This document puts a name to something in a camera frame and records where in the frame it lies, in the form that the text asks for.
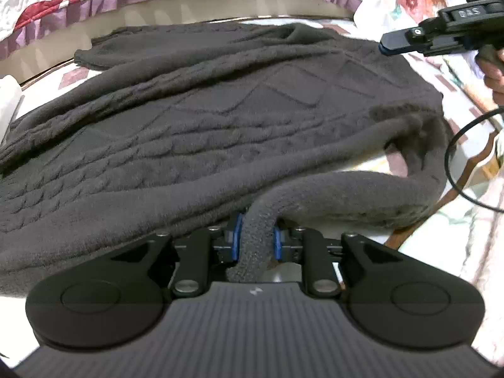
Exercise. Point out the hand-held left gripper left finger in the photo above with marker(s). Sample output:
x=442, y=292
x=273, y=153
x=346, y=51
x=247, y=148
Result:
x=235, y=236

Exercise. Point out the person's right hand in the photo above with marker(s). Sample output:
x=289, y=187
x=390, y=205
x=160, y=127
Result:
x=495, y=78

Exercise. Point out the checked white brown bed sheet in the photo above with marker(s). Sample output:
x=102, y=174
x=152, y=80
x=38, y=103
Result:
x=73, y=76

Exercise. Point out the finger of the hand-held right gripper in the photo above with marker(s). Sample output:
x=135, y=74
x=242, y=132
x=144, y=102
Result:
x=399, y=41

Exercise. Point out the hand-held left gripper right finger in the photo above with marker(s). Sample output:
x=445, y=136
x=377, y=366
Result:
x=278, y=244

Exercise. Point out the dark grey knit sweater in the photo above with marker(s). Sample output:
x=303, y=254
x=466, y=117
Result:
x=197, y=126

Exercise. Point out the beige mattress side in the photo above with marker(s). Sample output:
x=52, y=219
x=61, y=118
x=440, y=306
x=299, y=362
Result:
x=197, y=8

